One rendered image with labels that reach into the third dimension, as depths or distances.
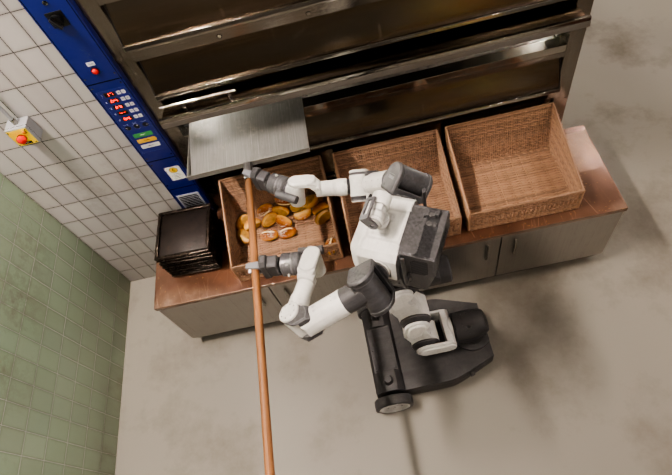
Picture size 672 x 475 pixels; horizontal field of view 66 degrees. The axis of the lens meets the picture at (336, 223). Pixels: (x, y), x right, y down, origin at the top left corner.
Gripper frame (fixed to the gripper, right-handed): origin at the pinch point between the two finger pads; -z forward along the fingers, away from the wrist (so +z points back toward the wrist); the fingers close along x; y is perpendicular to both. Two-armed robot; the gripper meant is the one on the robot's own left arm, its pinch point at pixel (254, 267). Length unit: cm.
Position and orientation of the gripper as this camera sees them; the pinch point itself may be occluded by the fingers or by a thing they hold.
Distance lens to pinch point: 200.3
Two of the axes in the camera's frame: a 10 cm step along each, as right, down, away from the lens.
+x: 1.8, 5.2, 8.3
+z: 9.8, -1.2, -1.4
